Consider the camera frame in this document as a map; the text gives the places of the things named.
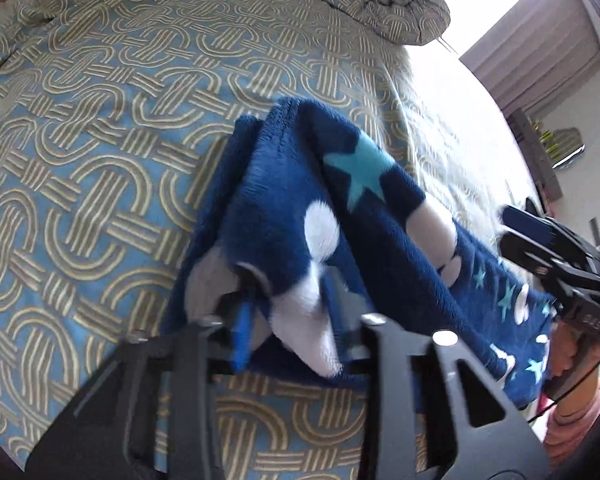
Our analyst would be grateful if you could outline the bed with patterned sheet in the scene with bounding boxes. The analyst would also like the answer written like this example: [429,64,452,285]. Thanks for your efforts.
[0,0,551,476]

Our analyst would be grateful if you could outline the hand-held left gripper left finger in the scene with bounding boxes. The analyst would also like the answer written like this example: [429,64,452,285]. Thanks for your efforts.
[25,305,261,480]

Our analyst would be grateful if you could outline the person's right hand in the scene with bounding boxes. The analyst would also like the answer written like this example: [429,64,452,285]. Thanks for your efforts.
[549,319,583,381]

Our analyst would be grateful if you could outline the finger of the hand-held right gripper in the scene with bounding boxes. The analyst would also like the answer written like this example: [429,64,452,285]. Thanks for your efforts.
[500,199,600,273]
[499,236,600,307]

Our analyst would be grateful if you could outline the wavy edged mirror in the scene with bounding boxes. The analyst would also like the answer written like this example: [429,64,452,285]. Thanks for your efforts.
[550,126,587,170]

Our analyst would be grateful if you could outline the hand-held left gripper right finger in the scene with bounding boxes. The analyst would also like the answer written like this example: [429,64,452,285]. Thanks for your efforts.
[326,270,552,480]

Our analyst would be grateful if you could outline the grey dressing table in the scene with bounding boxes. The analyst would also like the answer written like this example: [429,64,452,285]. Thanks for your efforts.
[509,110,564,202]

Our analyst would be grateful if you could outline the blue star fleece pants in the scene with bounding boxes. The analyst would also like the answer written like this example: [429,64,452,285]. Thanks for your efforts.
[161,96,561,408]

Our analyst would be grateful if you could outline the grey curtain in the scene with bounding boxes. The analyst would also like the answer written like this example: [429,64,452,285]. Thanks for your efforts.
[459,0,600,117]

